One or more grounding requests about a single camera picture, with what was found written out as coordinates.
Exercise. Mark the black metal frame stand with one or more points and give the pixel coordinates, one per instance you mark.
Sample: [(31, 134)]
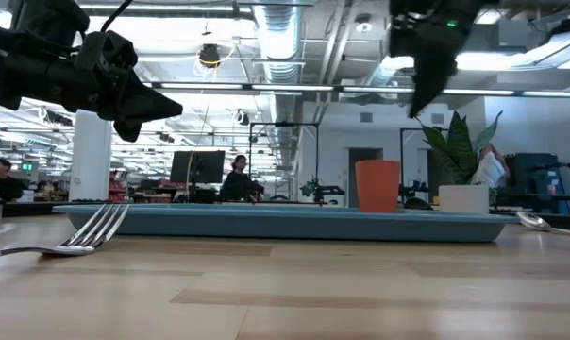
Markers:
[(401, 156), (283, 124)]

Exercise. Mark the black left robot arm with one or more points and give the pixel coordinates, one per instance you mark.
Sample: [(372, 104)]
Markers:
[(49, 21)]

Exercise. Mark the white square column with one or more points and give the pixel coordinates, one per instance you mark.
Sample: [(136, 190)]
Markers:
[(91, 160)]

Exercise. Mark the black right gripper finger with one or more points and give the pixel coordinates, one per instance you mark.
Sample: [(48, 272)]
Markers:
[(431, 80)]

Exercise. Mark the black computer monitor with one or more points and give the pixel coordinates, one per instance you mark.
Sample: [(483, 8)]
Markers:
[(197, 166)]

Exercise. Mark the blue plastic tray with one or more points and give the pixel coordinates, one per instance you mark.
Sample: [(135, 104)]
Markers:
[(285, 226)]

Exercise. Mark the red storage bins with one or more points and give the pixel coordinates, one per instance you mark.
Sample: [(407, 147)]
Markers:
[(117, 186)]

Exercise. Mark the orange plastic cup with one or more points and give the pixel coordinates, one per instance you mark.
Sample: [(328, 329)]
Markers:
[(378, 186)]

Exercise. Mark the person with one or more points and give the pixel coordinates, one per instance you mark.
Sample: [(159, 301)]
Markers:
[(238, 184), (490, 167), (2, 181)]

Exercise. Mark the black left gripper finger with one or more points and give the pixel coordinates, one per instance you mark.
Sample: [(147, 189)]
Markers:
[(127, 130), (143, 104)]

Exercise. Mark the white plant pot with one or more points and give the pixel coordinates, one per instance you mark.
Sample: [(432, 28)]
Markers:
[(464, 199)]

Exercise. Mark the background black robot arm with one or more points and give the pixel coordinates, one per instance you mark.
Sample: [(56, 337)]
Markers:
[(325, 190)]

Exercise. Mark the green snake plant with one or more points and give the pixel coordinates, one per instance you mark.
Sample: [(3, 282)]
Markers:
[(457, 151)]

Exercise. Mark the blue machine cabinet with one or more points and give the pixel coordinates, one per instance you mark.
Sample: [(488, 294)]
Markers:
[(537, 181)]

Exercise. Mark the silver ventilation duct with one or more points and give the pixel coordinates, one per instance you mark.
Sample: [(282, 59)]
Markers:
[(280, 42)]

